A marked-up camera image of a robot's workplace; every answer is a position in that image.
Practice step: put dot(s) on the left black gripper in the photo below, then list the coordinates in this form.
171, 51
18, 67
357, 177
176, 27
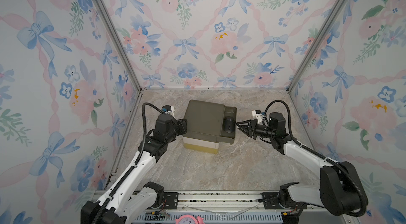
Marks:
182, 127

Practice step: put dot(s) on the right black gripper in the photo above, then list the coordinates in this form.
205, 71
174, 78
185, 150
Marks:
251, 127

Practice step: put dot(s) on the black Lecoo mouse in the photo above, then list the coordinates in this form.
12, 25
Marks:
229, 124

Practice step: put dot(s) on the olive green top drawer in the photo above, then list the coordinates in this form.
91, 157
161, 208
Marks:
225, 137

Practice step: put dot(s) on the three-drawer storage cabinet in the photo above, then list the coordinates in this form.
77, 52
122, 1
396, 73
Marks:
204, 126

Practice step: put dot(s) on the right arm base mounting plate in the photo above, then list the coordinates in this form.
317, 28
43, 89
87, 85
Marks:
273, 200

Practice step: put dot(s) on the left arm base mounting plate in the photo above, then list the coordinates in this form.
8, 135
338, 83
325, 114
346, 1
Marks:
166, 201

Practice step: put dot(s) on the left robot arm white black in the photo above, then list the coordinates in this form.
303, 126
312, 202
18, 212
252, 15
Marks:
119, 204

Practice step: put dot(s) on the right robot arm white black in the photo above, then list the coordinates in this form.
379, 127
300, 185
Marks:
340, 190

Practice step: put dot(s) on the pink alarm clock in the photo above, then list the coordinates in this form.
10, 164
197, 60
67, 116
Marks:
189, 219

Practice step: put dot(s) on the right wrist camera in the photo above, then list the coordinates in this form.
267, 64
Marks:
258, 115

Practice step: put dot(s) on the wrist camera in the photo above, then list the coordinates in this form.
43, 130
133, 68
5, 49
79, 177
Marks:
168, 109
258, 115

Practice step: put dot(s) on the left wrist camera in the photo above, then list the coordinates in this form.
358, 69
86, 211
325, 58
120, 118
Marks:
168, 109

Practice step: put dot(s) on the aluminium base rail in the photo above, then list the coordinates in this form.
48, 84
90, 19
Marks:
232, 200

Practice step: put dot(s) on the left aluminium corner post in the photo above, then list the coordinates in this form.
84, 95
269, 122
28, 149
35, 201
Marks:
108, 23

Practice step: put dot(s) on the aluminium corner post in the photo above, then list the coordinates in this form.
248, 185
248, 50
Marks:
108, 23
338, 6

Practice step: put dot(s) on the right aluminium corner post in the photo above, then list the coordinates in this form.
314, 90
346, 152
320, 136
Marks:
338, 6

